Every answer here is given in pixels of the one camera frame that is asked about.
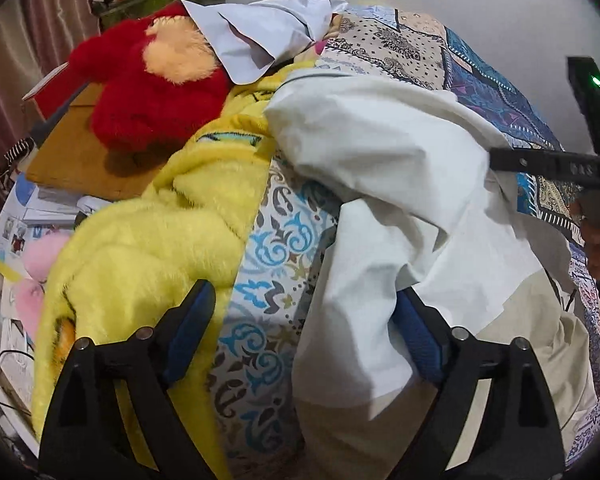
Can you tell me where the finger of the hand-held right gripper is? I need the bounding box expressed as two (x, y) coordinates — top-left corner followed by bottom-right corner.
(489, 146), (600, 189)

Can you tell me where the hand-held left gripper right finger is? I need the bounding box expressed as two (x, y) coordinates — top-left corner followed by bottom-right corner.
(394, 287), (566, 480)

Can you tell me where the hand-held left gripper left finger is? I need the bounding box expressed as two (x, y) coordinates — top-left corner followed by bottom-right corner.
(37, 279), (217, 480)

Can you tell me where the white and beige jacket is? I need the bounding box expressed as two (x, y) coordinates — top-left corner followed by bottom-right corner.
(262, 67), (600, 480)

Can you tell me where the person's right hand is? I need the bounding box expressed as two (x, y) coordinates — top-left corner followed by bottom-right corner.
(570, 199), (600, 281)

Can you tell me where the yellow fleece blanket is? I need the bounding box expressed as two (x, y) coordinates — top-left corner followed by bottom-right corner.
(30, 55), (321, 480)

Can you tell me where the pink plush toy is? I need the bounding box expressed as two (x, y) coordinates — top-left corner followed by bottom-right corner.
(15, 232), (73, 341)

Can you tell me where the patchwork patterned quilt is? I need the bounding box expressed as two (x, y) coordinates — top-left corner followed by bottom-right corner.
(205, 4), (600, 471)

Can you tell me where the pile of printed papers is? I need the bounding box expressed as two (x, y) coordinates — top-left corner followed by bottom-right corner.
(0, 175), (111, 281)

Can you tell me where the brown cardboard board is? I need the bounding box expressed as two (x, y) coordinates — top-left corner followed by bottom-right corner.
(25, 82), (166, 203)

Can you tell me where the red plush toy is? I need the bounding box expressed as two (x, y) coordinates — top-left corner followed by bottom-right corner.
(70, 2), (231, 153)

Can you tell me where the black white striped cloth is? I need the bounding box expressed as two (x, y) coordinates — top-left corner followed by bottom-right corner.
(0, 139), (37, 173)

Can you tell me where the red white folder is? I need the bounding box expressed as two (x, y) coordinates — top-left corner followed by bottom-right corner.
(21, 61), (98, 118)

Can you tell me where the white pillowcase cloth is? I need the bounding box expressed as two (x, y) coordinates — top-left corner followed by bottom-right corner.
(180, 0), (348, 86)

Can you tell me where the green storage box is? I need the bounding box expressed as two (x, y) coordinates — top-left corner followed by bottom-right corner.
(92, 0), (193, 23)

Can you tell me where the striped pink gold curtain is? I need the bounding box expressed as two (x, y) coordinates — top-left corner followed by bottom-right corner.
(0, 0), (101, 241)

